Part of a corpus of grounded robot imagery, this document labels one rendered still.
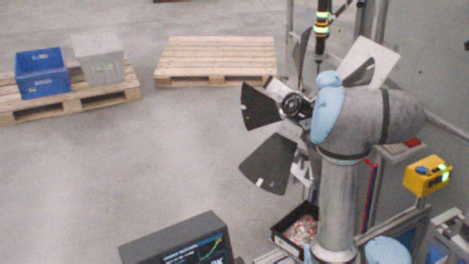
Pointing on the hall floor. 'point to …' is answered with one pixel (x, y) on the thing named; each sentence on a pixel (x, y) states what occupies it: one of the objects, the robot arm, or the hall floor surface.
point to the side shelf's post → (376, 190)
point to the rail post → (418, 241)
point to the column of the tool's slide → (365, 21)
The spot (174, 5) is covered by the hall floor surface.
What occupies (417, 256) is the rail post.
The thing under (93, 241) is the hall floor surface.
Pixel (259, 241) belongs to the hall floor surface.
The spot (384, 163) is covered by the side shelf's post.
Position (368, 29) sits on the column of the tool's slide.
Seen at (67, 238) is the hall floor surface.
